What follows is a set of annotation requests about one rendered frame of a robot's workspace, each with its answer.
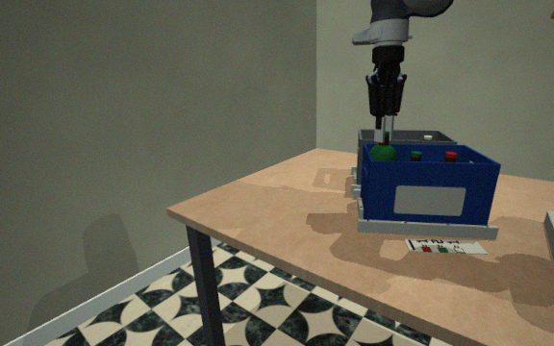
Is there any red bottle with pink label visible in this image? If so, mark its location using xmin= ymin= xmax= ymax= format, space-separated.
xmin=444 ymin=152 xmax=457 ymax=162

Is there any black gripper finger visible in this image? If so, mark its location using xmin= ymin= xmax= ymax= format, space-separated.
xmin=365 ymin=68 xmax=391 ymax=143
xmin=385 ymin=70 xmax=407 ymax=141

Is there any dark blue crate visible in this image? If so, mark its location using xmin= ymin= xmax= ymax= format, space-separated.
xmin=362 ymin=143 xmax=501 ymax=226

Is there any green bottle with pale green label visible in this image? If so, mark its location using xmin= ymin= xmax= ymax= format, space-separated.
xmin=369 ymin=131 xmax=397 ymax=161
xmin=410 ymin=151 xmax=422 ymax=161

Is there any dark grey divided crate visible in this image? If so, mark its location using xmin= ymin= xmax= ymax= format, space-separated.
xmin=357 ymin=129 xmax=458 ymax=185

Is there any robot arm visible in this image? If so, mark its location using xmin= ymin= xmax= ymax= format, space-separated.
xmin=352 ymin=0 xmax=454 ymax=47

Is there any white paper pick list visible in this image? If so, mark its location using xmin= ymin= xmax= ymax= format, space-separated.
xmin=404 ymin=238 xmax=488 ymax=255

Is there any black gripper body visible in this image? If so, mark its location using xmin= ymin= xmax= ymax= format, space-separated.
xmin=372 ymin=45 xmax=405 ymax=86

